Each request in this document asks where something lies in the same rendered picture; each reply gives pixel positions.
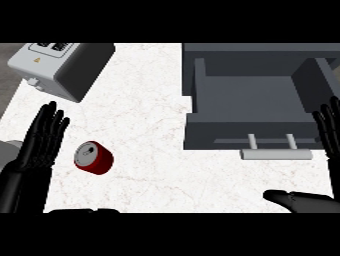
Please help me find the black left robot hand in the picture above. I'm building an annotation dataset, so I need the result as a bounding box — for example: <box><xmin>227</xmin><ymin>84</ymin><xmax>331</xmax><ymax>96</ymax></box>
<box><xmin>0</xmin><ymin>100</ymin><xmax>121</xmax><ymax>214</ymax></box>

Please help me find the red can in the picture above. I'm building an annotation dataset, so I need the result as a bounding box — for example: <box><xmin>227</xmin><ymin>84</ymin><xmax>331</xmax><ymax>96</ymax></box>
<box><xmin>72</xmin><ymin>140</ymin><xmax>115</xmax><ymax>176</ymax></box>

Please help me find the dark grey open drawer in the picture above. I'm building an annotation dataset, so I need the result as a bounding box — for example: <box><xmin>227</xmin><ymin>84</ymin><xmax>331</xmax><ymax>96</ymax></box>
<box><xmin>183</xmin><ymin>57</ymin><xmax>340</xmax><ymax>152</ymax></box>

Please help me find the dark grey drawer front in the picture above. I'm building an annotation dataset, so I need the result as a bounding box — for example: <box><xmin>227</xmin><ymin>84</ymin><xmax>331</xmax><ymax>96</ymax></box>
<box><xmin>183</xmin><ymin>112</ymin><xmax>326</xmax><ymax>152</ymax></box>

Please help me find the grey boxy appliance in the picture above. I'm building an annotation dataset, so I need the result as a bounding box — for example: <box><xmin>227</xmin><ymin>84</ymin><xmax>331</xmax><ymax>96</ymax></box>
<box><xmin>6</xmin><ymin>42</ymin><xmax>116</xmax><ymax>104</ymax></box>

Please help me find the dark grey cabinet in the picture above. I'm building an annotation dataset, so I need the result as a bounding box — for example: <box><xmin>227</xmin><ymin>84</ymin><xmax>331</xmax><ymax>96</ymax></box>
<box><xmin>180</xmin><ymin>42</ymin><xmax>340</xmax><ymax>98</ymax></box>

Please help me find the pale grey drawer handle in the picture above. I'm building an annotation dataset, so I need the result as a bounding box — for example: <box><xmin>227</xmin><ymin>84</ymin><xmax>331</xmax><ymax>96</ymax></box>
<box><xmin>239</xmin><ymin>133</ymin><xmax>313</xmax><ymax>161</ymax></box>

